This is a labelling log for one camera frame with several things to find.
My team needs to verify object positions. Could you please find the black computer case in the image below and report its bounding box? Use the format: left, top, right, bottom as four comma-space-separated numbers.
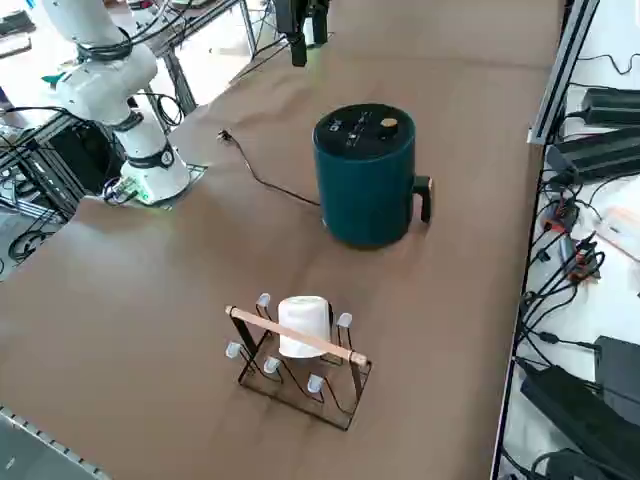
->
47, 119, 126, 201

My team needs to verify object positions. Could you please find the black air fryer power cord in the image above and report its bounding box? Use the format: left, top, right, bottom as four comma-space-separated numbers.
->
216, 128, 322, 207

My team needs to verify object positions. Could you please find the black cable with ferrite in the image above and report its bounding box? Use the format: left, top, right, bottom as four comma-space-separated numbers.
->
517, 324, 604, 354

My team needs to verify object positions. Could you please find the aluminium frame strut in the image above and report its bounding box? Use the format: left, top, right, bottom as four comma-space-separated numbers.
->
158, 42, 199, 119
238, 0, 262, 57

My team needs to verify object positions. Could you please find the green air fryer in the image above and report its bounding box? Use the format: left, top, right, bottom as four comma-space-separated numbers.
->
312, 103, 435, 251

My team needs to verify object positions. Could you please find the white cup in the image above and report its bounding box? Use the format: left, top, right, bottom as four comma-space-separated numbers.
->
277, 294, 335, 361

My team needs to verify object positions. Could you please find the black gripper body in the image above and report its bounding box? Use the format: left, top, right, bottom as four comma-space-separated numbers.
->
275, 0, 332, 25

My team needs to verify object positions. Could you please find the orange black connector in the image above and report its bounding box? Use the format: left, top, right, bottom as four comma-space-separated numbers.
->
543, 198, 581, 234
567, 239, 606, 286

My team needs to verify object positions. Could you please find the aluminium frame post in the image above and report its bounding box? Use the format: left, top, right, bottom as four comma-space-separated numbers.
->
527, 0, 601, 146

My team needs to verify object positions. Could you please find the aluminium edge rail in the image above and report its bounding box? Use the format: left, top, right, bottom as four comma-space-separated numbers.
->
0, 403, 110, 480

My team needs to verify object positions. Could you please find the black wire cup rack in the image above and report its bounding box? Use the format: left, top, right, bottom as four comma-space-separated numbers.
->
223, 292, 374, 431

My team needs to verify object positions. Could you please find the white packet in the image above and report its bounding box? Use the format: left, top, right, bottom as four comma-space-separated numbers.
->
594, 205, 640, 262

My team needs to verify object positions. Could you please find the black power brick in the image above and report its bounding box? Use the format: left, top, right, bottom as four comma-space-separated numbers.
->
544, 126, 640, 184
593, 335, 640, 426
519, 364, 640, 480
581, 87, 640, 127

